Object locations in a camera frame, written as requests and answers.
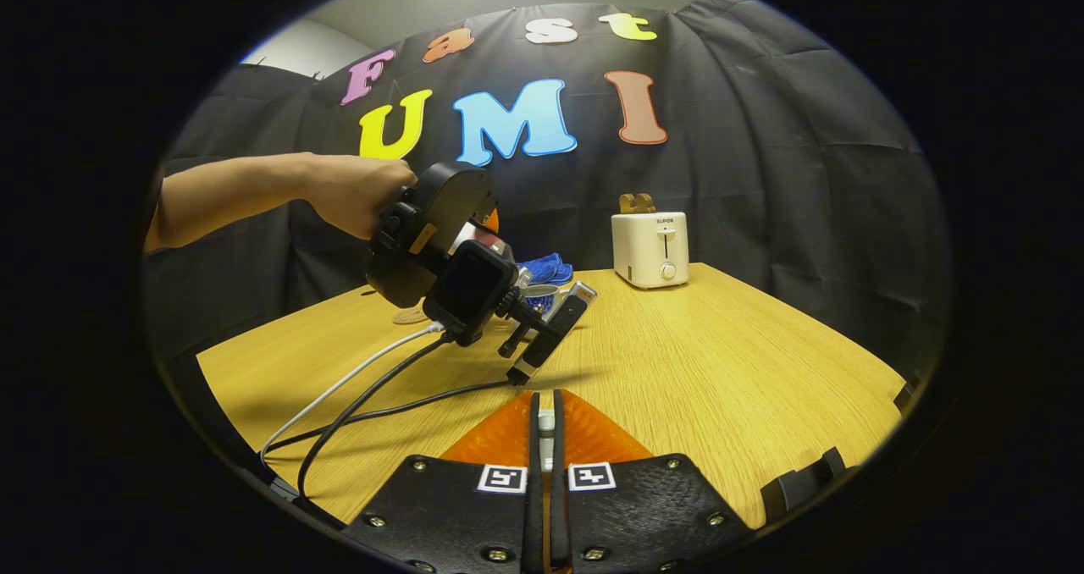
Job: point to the round beige coaster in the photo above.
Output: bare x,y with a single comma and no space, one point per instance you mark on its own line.
412,314

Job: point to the white toaster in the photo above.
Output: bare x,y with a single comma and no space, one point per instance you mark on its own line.
648,256

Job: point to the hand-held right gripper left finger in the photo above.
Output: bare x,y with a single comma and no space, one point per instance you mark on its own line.
533,523

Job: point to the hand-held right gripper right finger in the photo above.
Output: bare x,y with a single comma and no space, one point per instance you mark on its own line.
559,523

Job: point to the blue folded towel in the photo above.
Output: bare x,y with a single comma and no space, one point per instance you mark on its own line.
546,267

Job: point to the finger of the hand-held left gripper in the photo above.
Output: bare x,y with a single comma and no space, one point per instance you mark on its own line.
492,220

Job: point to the black backdrop cloth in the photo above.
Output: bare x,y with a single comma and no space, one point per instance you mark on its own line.
762,176

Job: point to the black table edge bracket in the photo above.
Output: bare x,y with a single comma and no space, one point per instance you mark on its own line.
796,485

